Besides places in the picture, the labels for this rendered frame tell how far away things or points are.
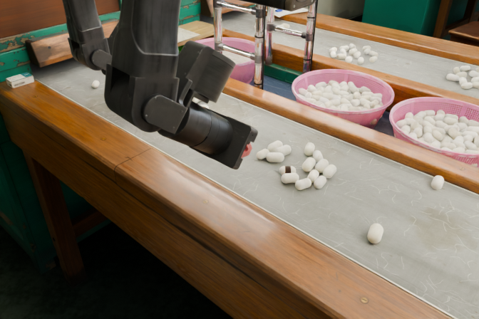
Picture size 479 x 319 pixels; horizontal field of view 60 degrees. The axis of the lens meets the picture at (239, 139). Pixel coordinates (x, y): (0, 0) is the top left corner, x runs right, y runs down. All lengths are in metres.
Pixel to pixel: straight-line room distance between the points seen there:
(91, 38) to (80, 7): 0.06
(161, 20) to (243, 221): 0.37
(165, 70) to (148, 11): 0.06
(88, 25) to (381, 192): 0.67
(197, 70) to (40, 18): 0.90
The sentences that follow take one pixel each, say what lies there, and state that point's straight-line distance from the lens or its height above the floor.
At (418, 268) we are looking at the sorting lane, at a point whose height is 0.74.
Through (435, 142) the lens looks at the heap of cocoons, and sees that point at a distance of 1.03.
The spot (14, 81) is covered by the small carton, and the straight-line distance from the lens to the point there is 1.28.
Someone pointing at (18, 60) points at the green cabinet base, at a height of 0.81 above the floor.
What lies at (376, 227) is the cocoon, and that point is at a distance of 0.73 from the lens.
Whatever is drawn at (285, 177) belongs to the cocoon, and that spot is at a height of 0.76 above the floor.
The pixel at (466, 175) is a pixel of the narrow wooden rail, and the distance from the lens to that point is 0.90.
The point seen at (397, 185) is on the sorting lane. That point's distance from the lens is 0.87.
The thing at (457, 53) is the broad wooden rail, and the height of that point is 0.76.
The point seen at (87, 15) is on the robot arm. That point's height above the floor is 1.01.
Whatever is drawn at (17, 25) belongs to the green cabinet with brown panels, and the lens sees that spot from 1.35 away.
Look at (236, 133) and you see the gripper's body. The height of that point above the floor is 0.93.
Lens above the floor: 1.24
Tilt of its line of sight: 32 degrees down
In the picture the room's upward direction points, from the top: straight up
